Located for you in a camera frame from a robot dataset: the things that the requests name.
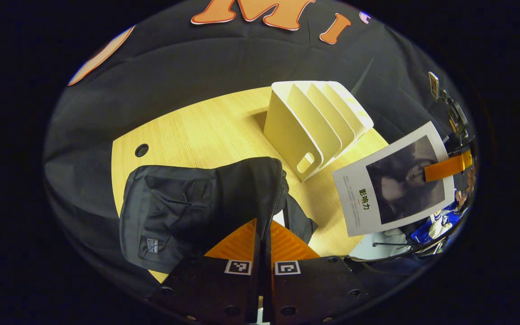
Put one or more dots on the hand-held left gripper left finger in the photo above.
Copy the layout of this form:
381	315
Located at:
206	289

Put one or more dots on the black backdrop cloth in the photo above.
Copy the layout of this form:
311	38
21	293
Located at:
174	67

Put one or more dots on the grey portrait cover book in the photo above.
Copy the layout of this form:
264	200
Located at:
364	198

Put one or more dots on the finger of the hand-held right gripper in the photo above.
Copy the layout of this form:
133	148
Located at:
445	168

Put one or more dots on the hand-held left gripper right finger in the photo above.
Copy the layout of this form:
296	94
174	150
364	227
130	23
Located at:
318	289

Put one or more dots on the black schoolbag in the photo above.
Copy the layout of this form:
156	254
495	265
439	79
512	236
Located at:
178	207

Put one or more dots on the white bookshelf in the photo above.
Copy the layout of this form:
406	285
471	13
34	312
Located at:
287	131

